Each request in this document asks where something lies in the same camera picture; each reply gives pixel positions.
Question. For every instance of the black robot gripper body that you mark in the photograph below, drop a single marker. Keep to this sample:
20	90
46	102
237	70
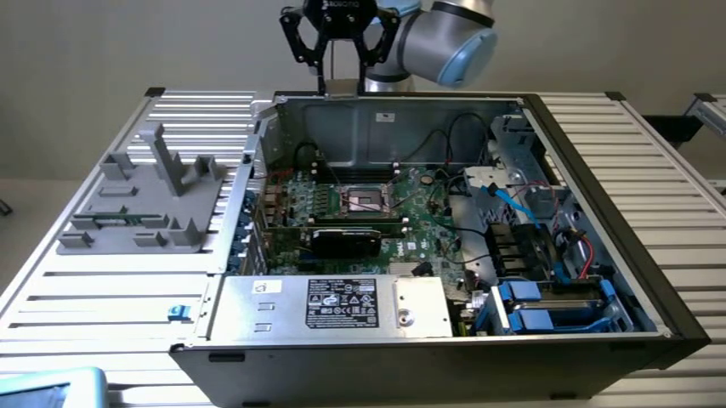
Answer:
341	19

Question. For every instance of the silver square CPU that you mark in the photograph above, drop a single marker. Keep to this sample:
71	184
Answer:
343	88

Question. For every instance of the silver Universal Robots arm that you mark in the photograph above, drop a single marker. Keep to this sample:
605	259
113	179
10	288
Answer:
439	40

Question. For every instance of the CPU socket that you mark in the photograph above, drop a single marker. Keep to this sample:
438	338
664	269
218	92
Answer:
365	198

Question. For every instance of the silver metal drive cage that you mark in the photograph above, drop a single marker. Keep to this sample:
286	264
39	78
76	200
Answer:
522	170

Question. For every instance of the black RAM stick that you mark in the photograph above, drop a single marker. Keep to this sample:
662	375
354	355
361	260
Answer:
358	219

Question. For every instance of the black graphics card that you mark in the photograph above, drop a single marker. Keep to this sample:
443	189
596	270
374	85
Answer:
346	243

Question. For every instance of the grey parts rack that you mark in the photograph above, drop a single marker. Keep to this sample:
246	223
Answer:
137	200

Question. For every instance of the green motherboard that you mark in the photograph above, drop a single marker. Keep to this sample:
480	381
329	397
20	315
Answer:
419	242

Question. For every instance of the green RAM stick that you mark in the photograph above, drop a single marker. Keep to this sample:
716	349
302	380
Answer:
109	217

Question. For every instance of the black case fan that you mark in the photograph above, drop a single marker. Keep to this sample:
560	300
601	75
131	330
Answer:
520	251

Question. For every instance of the silver power supply unit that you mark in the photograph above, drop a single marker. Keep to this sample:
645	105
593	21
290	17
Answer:
335	308

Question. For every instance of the blue plastic clip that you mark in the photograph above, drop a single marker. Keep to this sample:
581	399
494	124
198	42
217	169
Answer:
179	313

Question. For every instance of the blue disk bay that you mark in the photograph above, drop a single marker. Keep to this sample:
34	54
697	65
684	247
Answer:
545	310

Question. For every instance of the open black PC case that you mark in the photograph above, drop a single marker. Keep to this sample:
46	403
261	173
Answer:
431	365

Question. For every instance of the teal plastic box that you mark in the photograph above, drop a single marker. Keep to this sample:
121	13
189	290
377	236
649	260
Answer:
51	389

